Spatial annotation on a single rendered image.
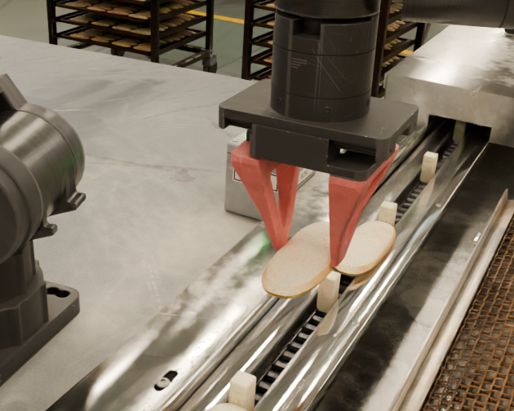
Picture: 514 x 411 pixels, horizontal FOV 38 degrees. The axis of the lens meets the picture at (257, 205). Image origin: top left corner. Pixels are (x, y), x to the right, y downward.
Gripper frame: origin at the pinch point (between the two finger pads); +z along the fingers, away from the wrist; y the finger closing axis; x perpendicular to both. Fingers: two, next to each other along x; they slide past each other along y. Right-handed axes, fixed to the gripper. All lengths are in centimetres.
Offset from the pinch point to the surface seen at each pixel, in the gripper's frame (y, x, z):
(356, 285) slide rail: -0.3, -10.3, 8.9
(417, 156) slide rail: 3.1, -39.1, 8.9
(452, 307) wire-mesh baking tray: -8.6, -5.1, 5.1
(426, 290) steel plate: -4.4, -17.4, 12.0
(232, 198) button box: 16.6, -20.5, 9.7
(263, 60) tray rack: 116, -233, 61
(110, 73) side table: 54, -50, 10
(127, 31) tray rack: 185, -235, 59
